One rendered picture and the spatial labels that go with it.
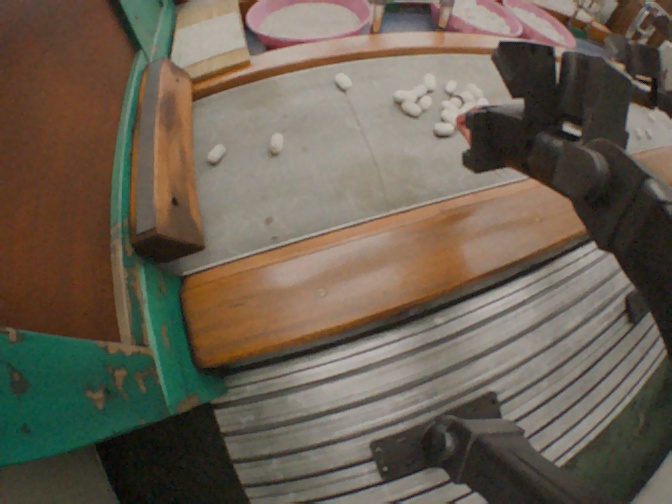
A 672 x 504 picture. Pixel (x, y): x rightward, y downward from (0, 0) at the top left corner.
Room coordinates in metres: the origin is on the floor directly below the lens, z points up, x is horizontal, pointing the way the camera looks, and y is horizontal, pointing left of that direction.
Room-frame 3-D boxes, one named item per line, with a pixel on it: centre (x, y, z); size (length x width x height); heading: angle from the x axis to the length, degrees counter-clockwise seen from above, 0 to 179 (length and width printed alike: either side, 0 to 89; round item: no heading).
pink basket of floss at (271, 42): (0.63, 0.09, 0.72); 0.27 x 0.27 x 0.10
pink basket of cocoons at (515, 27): (0.78, -0.32, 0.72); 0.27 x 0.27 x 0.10
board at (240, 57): (0.55, 0.29, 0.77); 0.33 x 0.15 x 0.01; 21
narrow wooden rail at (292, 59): (0.69, -0.53, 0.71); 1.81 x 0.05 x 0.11; 111
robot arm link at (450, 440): (-0.13, -0.16, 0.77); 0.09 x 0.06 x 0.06; 83
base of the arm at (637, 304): (0.08, -0.73, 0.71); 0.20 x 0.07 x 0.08; 111
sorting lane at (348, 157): (0.53, -0.60, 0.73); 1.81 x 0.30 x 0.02; 111
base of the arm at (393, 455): (-0.14, -0.17, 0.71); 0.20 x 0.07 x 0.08; 111
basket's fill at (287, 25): (0.63, 0.09, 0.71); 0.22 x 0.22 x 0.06
